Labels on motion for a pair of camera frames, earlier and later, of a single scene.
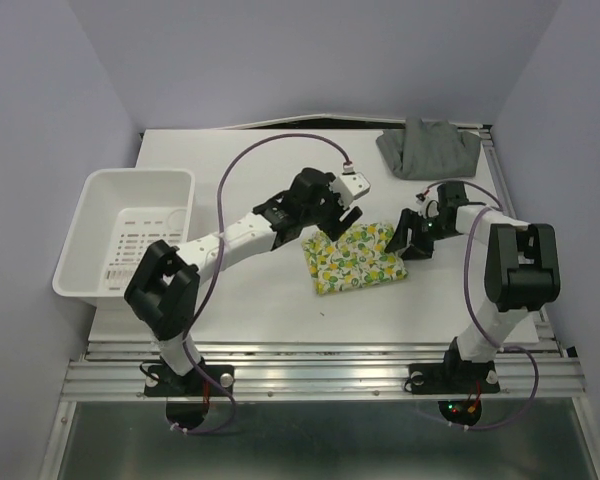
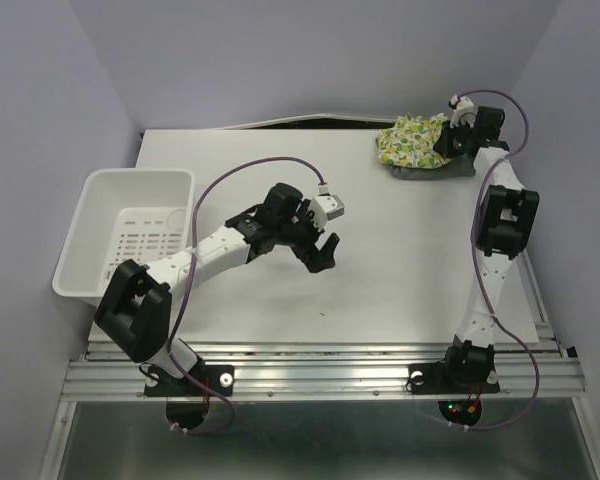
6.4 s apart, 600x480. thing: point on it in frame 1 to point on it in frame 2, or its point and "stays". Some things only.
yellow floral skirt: [357, 258] to [408, 142]
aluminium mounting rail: [309, 370] stays
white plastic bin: [117, 215] stays
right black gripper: [418, 249] to [442, 144]
